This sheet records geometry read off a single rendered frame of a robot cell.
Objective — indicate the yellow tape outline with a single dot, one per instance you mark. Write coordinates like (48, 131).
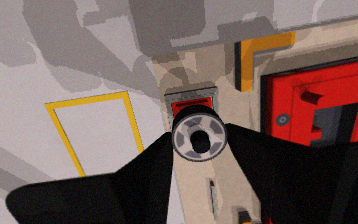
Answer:
(51, 106)

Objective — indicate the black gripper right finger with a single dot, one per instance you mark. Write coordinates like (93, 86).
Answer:
(296, 183)

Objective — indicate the black and grey toy wheel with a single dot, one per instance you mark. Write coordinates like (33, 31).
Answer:
(194, 118)

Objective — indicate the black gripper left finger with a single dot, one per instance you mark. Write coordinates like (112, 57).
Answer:
(137, 193)

